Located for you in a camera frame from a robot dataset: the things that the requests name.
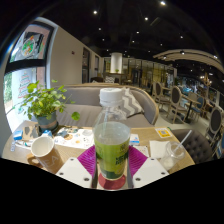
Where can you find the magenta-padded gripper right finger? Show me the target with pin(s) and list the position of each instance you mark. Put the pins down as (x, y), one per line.
(150, 171)

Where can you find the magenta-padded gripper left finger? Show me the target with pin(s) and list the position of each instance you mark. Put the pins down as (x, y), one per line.
(75, 171)

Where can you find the green-labelled clear drink bottle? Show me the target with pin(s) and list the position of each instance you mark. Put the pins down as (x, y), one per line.
(111, 146)

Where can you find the white napkin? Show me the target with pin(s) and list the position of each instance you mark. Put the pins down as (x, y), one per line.
(158, 148)

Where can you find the clear plastic cup with straw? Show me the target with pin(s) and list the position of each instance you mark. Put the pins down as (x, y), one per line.
(171, 156)

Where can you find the illustrated paper leaflet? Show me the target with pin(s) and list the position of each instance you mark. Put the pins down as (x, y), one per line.
(76, 138)

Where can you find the tan ceramic mug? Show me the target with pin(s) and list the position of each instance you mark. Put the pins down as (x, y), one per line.
(46, 153)

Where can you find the blue white leaflet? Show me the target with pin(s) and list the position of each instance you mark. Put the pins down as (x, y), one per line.
(134, 139)

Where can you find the yellow square sticker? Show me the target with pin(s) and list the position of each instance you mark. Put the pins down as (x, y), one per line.
(163, 132)

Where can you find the small blue box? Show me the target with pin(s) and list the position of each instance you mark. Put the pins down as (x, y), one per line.
(47, 133)

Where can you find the dark tufted chair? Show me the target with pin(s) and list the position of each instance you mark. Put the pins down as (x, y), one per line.
(195, 143)

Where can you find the brown cardboard card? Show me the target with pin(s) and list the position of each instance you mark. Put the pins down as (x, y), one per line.
(30, 132)

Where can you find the blue white card pack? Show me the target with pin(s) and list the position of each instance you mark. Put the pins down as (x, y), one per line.
(17, 134)

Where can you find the grey white chevron cushion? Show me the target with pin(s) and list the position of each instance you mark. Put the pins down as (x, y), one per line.
(131, 103)

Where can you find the grey wood-framed sofa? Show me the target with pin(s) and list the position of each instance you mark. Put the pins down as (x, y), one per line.
(83, 100)

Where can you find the green potted plant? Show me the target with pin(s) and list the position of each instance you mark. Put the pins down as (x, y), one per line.
(45, 103)

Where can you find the small wooden cafe table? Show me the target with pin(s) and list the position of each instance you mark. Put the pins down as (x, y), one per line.
(190, 103)

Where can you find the group of round-backed chairs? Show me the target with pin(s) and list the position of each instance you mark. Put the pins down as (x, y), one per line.
(213, 120)

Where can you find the window with festive decorations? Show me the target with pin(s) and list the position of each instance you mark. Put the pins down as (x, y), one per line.
(28, 50)

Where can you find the ceiling spotlights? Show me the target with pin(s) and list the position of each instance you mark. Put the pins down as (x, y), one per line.
(146, 19)

